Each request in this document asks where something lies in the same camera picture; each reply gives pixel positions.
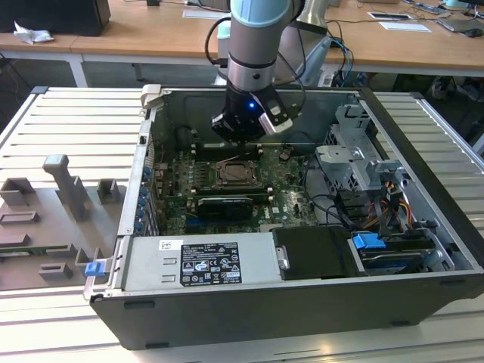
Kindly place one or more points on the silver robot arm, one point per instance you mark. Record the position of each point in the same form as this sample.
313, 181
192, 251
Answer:
253, 41

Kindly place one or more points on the blue expansion slot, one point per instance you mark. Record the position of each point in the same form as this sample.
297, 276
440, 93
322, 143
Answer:
193, 224

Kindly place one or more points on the black RAM stick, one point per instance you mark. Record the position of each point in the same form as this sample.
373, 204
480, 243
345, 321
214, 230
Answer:
211, 152

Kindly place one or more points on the black graphics card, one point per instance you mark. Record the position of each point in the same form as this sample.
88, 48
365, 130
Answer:
227, 208

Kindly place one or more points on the green motherboard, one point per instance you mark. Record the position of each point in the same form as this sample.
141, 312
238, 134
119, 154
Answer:
287, 204

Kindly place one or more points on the pale blue teach pendant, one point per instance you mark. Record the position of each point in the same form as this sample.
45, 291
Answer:
315, 62

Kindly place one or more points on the small white box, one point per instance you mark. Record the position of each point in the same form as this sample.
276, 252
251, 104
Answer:
326, 80

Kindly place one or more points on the metal drive cage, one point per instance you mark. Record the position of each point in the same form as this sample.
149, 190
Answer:
340, 159

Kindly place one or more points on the wooden desk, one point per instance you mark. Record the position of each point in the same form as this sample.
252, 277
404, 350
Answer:
151, 30

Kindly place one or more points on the grey power supply box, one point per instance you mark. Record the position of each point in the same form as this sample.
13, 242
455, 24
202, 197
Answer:
151, 264

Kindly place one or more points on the blue disk carrier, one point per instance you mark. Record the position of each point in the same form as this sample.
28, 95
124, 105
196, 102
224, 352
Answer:
368, 240

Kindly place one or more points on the white framed tablet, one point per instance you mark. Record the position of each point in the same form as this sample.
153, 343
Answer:
389, 16

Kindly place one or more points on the white paper sheet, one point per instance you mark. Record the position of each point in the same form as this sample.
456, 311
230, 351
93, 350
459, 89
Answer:
404, 26

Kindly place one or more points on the open black PC case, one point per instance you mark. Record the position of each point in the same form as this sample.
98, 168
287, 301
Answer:
264, 321

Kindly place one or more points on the blue case latch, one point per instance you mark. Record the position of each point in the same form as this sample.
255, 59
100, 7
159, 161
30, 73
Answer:
94, 269

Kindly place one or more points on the black disk drive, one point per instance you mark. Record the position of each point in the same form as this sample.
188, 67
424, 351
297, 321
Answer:
393, 261

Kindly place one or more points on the black computer tower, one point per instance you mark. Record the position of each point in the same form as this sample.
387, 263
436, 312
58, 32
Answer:
56, 17

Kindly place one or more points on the grey parts rack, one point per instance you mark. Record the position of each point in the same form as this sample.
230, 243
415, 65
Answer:
45, 223

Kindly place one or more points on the crumpled white paper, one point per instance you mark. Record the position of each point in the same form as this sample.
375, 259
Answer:
34, 36

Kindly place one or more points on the grey laptop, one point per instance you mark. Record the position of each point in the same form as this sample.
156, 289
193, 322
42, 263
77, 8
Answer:
457, 24

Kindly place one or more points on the green RAM stick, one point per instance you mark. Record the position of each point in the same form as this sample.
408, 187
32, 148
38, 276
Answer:
30, 249

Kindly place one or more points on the black computer mouse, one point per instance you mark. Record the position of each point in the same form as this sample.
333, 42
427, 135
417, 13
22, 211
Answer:
472, 33

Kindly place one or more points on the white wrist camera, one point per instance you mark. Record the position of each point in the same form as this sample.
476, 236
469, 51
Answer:
278, 121

